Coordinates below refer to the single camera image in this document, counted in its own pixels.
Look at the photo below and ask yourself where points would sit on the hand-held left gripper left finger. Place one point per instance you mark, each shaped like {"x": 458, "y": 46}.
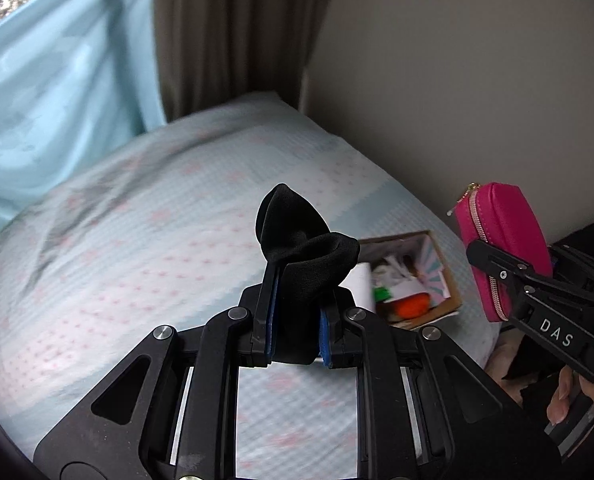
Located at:
{"x": 274, "y": 310}

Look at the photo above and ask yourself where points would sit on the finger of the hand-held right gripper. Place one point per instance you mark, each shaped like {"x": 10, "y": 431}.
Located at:
{"x": 502, "y": 265}
{"x": 577, "y": 262}

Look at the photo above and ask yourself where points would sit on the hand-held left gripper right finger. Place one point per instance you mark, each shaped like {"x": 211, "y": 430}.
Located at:
{"x": 326, "y": 335}

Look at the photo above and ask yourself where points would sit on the pink zipper pouch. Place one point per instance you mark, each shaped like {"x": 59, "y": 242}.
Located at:
{"x": 507, "y": 220}

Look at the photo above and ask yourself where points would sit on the black sock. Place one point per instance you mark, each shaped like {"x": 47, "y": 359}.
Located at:
{"x": 297, "y": 265}

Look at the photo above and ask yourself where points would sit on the patterned cardboard box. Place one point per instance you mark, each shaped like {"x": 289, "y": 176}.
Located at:
{"x": 439, "y": 272}

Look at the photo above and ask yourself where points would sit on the white tissue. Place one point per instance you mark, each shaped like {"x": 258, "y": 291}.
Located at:
{"x": 363, "y": 282}

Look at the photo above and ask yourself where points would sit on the green wet wipes packet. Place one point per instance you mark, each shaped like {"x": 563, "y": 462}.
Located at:
{"x": 381, "y": 294}

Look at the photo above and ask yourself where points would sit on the orange pompom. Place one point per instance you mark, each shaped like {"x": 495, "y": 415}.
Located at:
{"x": 412, "y": 305}

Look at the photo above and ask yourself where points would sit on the white sock with brown toe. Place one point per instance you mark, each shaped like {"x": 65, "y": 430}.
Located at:
{"x": 404, "y": 287}

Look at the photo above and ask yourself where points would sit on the person's right hand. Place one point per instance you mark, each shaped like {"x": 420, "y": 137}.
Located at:
{"x": 562, "y": 395}

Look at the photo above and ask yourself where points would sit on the person's black clothing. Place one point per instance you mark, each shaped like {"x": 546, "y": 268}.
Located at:
{"x": 592, "y": 235}

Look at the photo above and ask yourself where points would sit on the bed with light blue sheet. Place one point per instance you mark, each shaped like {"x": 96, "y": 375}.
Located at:
{"x": 152, "y": 235}

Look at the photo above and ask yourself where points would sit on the brown curtain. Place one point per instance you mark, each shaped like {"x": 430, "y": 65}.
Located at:
{"x": 227, "y": 35}

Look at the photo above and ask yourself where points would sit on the light blue hanging cloth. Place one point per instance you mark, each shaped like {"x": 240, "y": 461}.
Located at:
{"x": 67, "y": 85}

